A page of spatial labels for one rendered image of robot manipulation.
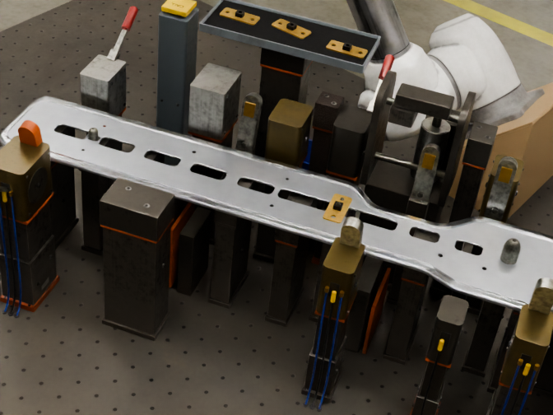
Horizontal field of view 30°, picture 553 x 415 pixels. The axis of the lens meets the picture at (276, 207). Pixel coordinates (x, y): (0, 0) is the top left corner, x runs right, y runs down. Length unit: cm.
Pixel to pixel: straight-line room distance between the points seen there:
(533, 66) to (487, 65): 215
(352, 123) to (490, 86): 53
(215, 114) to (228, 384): 55
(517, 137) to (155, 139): 84
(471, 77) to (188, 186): 81
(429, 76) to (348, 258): 74
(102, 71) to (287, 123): 43
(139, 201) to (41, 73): 105
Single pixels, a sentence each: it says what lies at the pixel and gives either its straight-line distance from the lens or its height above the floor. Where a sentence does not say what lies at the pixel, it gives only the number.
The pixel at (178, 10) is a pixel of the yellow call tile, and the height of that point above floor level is 116.
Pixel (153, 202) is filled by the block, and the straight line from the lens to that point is 195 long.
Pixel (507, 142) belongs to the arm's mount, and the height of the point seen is 92.
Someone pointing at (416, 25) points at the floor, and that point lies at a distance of 482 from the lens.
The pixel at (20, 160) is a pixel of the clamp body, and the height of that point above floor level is 106.
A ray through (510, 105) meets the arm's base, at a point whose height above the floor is 94.
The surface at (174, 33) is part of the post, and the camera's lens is 232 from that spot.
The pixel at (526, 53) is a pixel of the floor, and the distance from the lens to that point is 477.
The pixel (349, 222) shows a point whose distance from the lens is 184.
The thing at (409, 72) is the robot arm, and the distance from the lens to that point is 244.
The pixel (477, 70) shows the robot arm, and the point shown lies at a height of 101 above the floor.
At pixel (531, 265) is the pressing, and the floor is 100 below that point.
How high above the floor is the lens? 227
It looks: 39 degrees down
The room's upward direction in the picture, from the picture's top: 7 degrees clockwise
